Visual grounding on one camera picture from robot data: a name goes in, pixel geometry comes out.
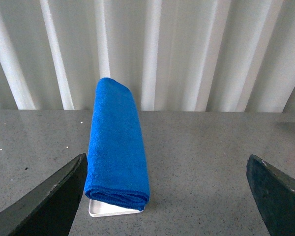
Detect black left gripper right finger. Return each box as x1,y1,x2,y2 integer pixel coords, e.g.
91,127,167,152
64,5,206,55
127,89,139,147
246,155,295,236

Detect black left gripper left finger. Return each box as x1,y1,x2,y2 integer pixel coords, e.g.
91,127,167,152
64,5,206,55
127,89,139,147
0,153,88,236

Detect blue microfiber cloth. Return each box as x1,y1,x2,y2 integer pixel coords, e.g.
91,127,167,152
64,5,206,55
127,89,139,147
84,78,150,211

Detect white towel rack with wooden bars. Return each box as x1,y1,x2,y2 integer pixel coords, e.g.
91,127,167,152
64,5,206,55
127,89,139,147
88,200,143,217

